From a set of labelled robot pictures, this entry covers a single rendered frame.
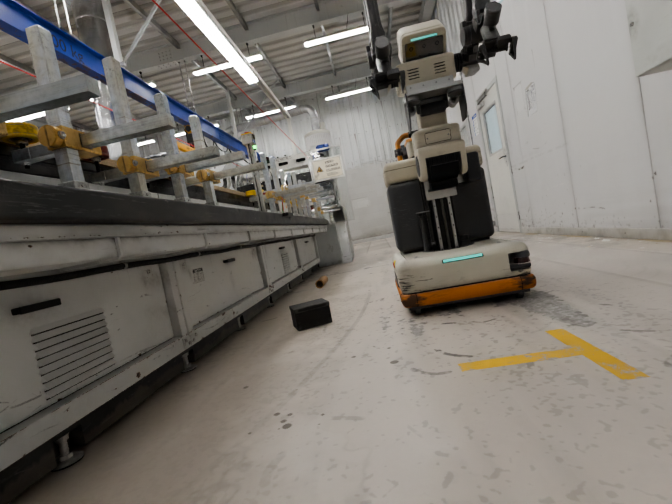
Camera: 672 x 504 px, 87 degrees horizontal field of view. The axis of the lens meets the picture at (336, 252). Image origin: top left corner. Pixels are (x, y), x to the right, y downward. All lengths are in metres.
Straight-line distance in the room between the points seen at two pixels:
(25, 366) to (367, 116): 11.54
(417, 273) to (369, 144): 10.37
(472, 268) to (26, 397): 1.65
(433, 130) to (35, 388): 1.75
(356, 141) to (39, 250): 11.32
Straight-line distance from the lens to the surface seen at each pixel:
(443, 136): 1.88
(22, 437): 1.21
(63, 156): 1.10
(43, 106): 0.87
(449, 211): 2.04
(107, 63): 1.41
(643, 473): 0.85
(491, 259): 1.82
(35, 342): 1.26
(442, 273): 1.77
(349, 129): 12.13
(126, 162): 1.28
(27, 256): 0.98
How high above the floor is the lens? 0.48
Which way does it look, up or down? 3 degrees down
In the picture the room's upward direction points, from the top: 11 degrees counter-clockwise
